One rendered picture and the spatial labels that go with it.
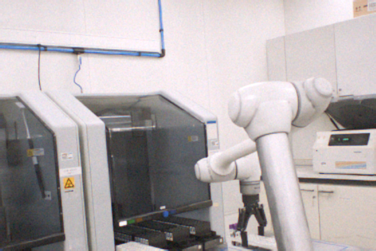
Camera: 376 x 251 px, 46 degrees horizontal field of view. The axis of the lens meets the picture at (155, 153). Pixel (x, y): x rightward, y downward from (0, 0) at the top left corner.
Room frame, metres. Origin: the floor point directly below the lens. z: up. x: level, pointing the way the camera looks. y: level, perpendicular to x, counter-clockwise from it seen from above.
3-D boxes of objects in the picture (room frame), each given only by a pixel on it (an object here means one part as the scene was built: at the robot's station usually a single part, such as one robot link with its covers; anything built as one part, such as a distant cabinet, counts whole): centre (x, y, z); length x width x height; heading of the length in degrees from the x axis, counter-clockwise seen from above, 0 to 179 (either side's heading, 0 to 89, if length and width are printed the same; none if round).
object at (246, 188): (1.93, -0.40, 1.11); 0.09 x 0.09 x 0.06
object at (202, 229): (2.30, -0.21, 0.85); 0.12 x 0.02 x 0.06; 127
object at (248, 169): (1.92, -0.39, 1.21); 0.13 x 0.11 x 0.16; 103
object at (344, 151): (3.81, -1.76, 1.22); 0.62 x 0.56 x 0.64; 126
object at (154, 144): (2.35, 0.11, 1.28); 0.61 x 0.51 x 0.63; 128
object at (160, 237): (2.12, 0.03, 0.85); 0.12 x 0.02 x 0.06; 129
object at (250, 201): (1.93, -0.40, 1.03); 0.08 x 0.07 x 0.09; 126
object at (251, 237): (1.90, -0.42, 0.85); 0.30 x 0.10 x 0.06; 36
